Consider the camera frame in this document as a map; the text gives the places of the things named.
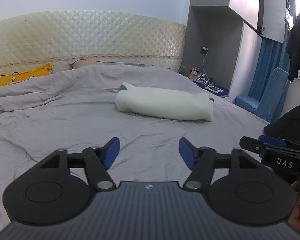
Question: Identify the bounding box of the white striped fleece sweater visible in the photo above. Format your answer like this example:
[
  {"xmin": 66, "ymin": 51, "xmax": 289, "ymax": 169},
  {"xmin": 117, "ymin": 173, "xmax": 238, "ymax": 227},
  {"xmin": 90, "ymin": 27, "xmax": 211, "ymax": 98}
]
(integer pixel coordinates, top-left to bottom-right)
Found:
[{"xmin": 115, "ymin": 82, "xmax": 213, "ymax": 122}]

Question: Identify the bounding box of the person right hand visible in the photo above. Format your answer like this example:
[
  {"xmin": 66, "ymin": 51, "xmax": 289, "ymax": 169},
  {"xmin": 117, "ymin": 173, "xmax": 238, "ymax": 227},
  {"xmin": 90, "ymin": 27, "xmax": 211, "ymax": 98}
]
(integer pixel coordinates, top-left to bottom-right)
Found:
[{"xmin": 288, "ymin": 197, "xmax": 300, "ymax": 232}]

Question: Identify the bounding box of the black garment on right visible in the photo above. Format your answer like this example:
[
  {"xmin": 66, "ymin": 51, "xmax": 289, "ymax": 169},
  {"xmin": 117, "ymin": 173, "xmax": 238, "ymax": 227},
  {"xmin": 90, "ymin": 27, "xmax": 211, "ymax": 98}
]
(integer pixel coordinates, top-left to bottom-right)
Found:
[{"xmin": 263, "ymin": 105, "xmax": 300, "ymax": 142}]

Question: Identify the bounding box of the blue covered chair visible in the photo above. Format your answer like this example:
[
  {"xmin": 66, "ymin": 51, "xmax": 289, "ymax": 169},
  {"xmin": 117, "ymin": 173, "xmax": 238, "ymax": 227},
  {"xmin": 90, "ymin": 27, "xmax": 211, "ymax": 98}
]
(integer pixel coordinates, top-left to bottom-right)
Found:
[{"xmin": 235, "ymin": 68, "xmax": 288, "ymax": 122}]

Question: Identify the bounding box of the grey bed duvet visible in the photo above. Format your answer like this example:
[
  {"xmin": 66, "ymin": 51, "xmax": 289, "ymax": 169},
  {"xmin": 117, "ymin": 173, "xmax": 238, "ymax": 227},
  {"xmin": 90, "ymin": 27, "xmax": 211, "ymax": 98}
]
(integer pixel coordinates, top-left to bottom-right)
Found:
[{"xmin": 0, "ymin": 65, "xmax": 267, "ymax": 231}]

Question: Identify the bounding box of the white device on nightstand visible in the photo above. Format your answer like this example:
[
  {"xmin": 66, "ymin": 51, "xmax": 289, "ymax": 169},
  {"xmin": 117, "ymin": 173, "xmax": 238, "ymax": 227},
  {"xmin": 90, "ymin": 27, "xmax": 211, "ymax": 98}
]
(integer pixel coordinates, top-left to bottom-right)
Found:
[{"xmin": 205, "ymin": 86, "xmax": 227, "ymax": 94}]

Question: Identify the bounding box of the blue curtain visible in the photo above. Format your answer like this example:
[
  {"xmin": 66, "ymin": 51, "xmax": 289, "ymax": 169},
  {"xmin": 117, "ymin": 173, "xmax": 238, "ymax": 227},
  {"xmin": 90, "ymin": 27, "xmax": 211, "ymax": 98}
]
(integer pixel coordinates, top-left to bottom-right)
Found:
[{"xmin": 249, "ymin": 0, "xmax": 296, "ymax": 101}]

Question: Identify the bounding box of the clutter of small bottles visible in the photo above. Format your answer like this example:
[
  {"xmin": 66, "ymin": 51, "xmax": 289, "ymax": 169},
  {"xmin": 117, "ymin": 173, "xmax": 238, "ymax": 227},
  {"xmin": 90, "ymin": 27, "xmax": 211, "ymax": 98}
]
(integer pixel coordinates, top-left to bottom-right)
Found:
[{"xmin": 179, "ymin": 66, "xmax": 213, "ymax": 89}]

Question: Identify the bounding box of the hanging black jacket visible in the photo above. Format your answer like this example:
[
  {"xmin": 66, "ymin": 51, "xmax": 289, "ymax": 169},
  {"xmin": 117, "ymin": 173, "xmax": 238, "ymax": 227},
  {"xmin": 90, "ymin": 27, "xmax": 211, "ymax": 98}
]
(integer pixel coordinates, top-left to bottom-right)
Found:
[{"xmin": 285, "ymin": 6, "xmax": 300, "ymax": 82}]

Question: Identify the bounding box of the pink pillow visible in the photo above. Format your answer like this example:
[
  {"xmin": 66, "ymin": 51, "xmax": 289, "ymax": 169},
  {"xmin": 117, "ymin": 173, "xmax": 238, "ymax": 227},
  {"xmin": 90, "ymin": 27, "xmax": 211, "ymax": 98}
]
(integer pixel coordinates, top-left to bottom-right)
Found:
[{"xmin": 69, "ymin": 59, "xmax": 153, "ymax": 69}]

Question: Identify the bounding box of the grey wardrobe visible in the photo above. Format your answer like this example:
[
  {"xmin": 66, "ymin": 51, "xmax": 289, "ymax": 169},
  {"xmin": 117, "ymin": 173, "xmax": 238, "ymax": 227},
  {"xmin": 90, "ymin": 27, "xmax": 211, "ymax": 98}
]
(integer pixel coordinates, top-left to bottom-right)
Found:
[{"xmin": 181, "ymin": 0, "xmax": 261, "ymax": 102}]

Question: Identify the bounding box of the yellow pillow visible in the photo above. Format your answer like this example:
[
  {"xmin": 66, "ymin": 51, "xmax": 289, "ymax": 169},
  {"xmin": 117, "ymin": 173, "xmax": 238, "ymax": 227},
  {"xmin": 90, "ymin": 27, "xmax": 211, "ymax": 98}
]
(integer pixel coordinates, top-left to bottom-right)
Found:
[{"xmin": 0, "ymin": 62, "xmax": 53, "ymax": 87}]

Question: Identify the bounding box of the cream quilted headboard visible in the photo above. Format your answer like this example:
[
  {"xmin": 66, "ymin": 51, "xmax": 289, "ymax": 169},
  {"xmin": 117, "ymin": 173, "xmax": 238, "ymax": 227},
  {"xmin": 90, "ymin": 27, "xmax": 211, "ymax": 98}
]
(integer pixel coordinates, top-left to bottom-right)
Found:
[{"xmin": 0, "ymin": 10, "xmax": 185, "ymax": 75}]

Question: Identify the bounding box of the white charger cable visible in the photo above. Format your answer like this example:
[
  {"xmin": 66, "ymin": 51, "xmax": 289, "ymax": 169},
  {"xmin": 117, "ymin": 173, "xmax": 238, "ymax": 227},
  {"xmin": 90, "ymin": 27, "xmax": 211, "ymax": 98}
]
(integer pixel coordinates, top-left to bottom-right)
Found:
[{"xmin": 201, "ymin": 45, "xmax": 215, "ymax": 86}]

